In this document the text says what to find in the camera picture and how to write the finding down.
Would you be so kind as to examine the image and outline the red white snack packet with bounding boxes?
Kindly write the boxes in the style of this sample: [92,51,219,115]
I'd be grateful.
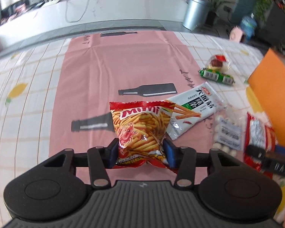
[244,113,276,179]

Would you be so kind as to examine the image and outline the clear bag white balls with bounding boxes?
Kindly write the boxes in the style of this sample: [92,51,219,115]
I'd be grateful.
[212,107,244,159]

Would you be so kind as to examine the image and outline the white spicy strip packet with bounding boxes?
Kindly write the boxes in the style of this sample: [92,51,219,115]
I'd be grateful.
[166,82,227,141]

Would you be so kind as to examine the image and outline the green sausage stick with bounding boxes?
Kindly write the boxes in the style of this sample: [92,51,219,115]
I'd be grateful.
[198,68,235,86]

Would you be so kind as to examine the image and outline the clear pastry red label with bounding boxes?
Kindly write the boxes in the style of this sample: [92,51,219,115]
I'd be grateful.
[206,55,231,73]

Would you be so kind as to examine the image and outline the red Mimi stick snack bag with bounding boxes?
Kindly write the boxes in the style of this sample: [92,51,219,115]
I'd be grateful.
[109,101,175,168]

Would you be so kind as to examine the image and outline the orange cardboard box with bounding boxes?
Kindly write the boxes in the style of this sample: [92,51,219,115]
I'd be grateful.
[248,49,285,147]

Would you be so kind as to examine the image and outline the pink small heater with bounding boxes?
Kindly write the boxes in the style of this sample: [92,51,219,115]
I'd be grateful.
[229,26,245,43]

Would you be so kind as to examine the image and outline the blue water jug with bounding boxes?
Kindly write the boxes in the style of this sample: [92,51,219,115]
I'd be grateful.
[240,13,257,40]

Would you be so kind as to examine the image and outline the silver trash bin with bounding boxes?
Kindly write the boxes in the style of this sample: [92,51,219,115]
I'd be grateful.
[182,0,212,31]

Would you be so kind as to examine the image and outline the potted floor plant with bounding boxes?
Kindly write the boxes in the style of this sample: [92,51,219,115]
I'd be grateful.
[199,0,231,27]

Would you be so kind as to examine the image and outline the white tv cabinet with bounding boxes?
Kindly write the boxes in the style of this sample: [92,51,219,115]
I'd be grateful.
[0,0,187,50]

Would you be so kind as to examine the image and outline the black cable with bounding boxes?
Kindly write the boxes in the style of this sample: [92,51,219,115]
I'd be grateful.
[64,0,103,24]

